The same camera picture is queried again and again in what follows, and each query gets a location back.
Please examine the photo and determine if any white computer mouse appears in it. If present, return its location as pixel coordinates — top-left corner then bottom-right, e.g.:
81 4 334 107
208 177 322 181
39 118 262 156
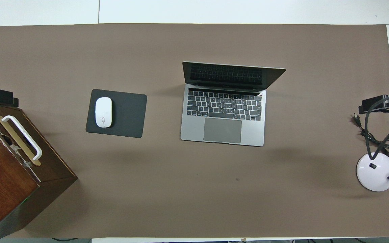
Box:
95 97 113 128

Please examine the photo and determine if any white desk lamp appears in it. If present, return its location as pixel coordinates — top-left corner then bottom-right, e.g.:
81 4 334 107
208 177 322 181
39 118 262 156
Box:
356 130 389 192

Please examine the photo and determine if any black mouse pad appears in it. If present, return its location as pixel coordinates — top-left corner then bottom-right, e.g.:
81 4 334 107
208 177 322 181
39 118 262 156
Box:
85 89 148 138

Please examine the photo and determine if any black lamp power cable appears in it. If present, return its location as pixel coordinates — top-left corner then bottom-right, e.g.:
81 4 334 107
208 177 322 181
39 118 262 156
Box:
353 113 389 160

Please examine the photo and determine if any gold handle backplate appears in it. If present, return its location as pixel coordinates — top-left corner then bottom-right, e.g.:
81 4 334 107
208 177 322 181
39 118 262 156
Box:
0 115 42 166

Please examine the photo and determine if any white box handle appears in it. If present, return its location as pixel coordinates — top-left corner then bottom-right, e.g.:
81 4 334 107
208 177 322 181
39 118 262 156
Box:
1 115 43 160

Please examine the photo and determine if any brown table mat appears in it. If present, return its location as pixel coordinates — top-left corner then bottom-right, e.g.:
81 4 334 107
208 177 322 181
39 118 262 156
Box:
0 23 389 239

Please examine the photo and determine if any grey laptop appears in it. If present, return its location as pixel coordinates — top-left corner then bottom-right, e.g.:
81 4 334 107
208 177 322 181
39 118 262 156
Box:
180 61 286 147

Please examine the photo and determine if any brown wooden box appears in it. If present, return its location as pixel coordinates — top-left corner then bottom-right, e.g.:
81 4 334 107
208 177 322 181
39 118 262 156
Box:
0 105 78 243

